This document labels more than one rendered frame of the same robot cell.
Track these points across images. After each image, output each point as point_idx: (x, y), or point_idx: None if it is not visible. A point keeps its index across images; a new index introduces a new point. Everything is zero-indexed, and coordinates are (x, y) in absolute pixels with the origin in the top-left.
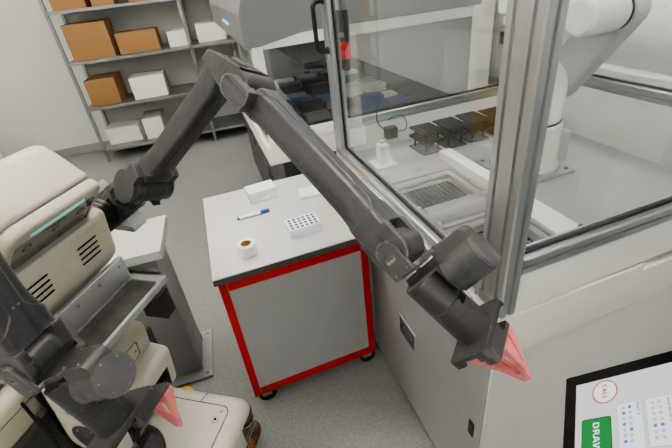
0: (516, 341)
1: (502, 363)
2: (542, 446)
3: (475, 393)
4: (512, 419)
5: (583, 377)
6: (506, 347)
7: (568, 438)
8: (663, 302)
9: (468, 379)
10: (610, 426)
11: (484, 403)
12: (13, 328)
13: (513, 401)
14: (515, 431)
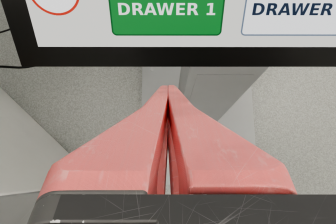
0: (128, 133)
1: (173, 182)
2: (31, 130)
3: (21, 208)
4: (29, 158)
5: (19, 33)
6: (284, 179)
7: (143, 58)
8: None
9: (4, 223)
10: None
11: (33, 193)
12: None
13: (14, 159)
14: (36, 154)
